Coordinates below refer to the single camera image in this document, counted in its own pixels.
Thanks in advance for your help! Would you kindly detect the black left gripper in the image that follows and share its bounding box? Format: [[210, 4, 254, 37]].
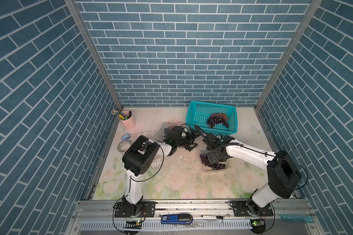
[[174, 130, 202, 152]]

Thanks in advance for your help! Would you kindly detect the dark grape bunch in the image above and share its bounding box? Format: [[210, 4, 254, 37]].
[[207, 113, 229, 128], [199, 154, 227, 171]]

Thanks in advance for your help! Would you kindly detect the clear clamshell container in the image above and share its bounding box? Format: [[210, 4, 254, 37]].
[[199, 150, 230, 173], [158, 121, 183, 141], [133, 130, 163, 142]]

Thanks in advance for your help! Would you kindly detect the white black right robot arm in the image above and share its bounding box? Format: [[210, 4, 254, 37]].
[[202, 133, 302, 216]]

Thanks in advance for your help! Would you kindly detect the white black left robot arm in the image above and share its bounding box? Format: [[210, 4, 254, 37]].
[[120, 125, 201, 217]]

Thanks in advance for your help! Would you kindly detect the teal plastic basket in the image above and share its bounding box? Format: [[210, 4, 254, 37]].
[[185, 101, 238, 136]]

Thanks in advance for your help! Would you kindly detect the dark grape bunch in basket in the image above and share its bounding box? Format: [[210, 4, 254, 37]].
[[207, 113, 229, 128]]

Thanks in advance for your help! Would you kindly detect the pink pen cup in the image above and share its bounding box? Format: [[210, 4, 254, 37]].
[[120, 111, 136, 130]]

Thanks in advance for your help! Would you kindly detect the small blue stapler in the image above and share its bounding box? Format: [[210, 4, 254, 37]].
[[121, 133, 130, 141]]

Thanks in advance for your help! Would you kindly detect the tape roll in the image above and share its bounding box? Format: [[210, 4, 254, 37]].
[[117, 140, 132, 154]]

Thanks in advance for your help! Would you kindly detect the blue black handheld device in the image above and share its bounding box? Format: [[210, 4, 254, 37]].
[[161, 213, 193, 225]]

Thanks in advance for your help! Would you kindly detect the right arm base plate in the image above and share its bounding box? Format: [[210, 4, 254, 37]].
[[229, 200, 274, 217]]

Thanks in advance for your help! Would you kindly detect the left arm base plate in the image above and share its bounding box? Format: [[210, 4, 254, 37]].
[[114, 201, 156, 218]]

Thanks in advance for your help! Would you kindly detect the teal metal bracket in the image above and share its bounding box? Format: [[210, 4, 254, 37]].
[[280, 214, 314, 223]]

